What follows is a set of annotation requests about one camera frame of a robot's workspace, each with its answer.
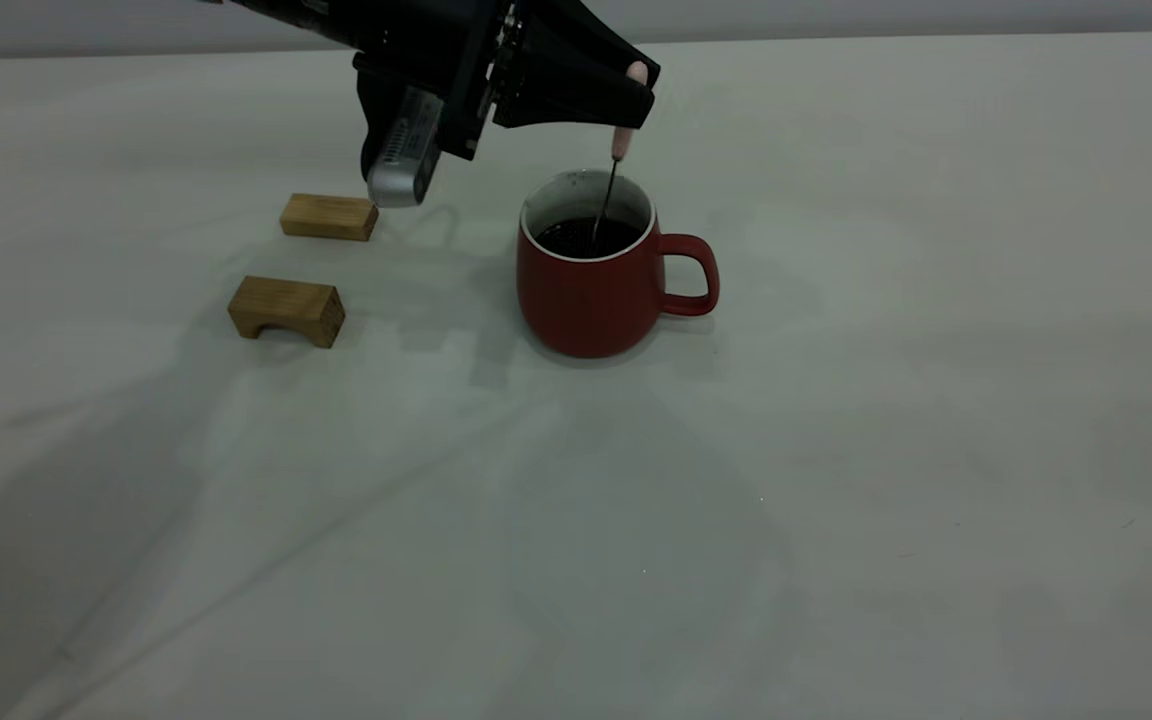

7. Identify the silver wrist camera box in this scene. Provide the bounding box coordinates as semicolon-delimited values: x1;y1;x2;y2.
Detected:
366;88;444;209

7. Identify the dark coffee liquid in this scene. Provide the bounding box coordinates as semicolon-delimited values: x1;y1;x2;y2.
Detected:
536;217;643;261

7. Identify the arched wooden block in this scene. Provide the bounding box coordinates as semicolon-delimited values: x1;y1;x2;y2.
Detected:
228;276;346;349

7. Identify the red ceramic mug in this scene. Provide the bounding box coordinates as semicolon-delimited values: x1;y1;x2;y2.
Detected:
517;170;721;360

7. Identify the pink handled metal spoon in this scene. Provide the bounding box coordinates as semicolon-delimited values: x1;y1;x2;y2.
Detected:
591;62;650;249

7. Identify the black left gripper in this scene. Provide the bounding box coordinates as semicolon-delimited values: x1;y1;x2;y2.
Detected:
354;0;659;161

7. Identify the plain rectangular wooden block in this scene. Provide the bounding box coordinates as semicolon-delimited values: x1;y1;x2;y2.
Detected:
281;194;379;242

